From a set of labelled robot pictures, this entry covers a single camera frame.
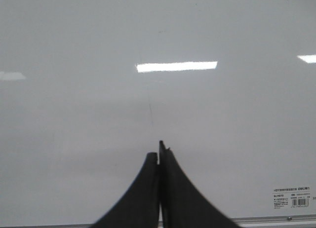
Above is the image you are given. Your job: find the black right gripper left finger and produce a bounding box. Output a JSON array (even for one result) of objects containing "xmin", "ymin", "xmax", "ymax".
[{"xmin": 91, "ymin": 152, "xmax": 159, "ymax": 228}]

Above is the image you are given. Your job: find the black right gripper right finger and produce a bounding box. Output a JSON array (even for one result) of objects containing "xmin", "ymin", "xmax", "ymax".
[{"xmin": 159, "ymin": 140, "xmax": 237, "ymax": 228}]

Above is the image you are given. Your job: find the white barcode label sticker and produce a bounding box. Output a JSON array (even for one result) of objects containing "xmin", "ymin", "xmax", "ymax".
[{"xmin": 273, "ymin": 186, "xmax": 311, "ymax": 209}]

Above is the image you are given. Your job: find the white whiteboard with aluminium frame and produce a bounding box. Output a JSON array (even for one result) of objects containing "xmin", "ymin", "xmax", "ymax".
[{"xmin": 0, "ymin": 0, "xmax": 316, "ymax": 227}]

